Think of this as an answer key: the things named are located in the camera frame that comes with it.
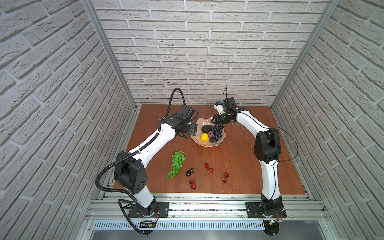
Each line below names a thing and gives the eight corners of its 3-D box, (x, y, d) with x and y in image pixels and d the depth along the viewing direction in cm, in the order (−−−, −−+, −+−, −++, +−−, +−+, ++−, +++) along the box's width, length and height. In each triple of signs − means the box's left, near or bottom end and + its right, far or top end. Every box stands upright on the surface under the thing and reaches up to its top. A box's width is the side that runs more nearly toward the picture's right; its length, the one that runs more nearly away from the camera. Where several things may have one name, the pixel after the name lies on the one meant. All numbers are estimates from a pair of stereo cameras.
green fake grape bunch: (165, 177, 86) (163, 173, 81) (176, 154, 95) (175, 149, 91) (176, 181, 85) (175, 178, 80) (186, 157, 94) (185, 153, 89)
